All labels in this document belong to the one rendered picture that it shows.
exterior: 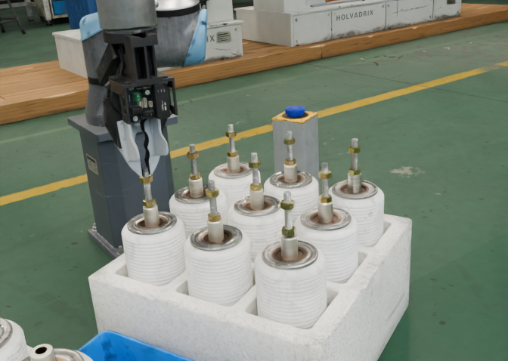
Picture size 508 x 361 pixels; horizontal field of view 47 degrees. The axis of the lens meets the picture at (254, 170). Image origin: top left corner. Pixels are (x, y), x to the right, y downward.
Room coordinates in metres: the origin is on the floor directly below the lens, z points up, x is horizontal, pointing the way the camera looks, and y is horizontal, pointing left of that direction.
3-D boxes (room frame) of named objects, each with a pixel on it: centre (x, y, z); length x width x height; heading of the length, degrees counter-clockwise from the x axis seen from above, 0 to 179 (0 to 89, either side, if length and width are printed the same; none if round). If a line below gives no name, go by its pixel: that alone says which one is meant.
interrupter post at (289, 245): (0.69, -0.04, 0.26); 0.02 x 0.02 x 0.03
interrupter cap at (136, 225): (0.81, 0.16, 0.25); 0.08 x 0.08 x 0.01
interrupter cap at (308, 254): (0.69, -0.04, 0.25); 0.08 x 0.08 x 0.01
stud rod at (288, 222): (0.69, -0.04, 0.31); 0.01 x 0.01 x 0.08
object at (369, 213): (0.89, -0.16, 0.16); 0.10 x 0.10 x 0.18
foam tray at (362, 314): (0.85, 0.00, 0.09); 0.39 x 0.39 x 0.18; 58
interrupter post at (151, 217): (0.81, 0.16, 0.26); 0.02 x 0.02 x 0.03
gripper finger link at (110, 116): (0.81, 0.18, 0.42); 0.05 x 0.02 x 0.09; 119
